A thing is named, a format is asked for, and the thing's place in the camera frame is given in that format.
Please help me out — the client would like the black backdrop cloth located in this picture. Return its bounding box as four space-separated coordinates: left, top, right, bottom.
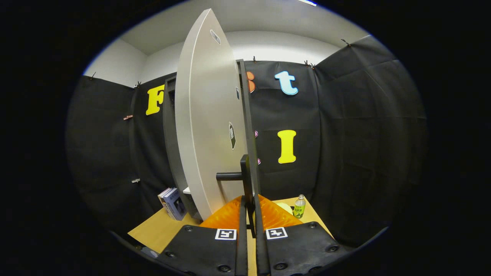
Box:
65 34 427 246

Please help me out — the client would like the blue paperback book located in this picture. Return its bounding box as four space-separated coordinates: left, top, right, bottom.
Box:
164 188 188 221

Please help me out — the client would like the beige shoe cabinet door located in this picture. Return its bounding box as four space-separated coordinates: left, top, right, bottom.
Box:
175 8 262 230

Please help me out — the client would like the green label plastic bottle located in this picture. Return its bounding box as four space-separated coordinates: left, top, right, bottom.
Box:
293 194 306 219

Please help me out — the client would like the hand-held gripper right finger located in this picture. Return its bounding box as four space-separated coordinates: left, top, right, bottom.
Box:
254 194 348 276

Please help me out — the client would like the white paperback book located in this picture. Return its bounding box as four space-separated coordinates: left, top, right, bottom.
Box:
158 187 172 209

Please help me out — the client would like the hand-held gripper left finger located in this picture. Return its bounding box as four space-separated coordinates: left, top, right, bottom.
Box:
157 195 248 276

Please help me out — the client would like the grey shoe cabinet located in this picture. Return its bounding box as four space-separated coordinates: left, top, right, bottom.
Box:
163 75 204 221

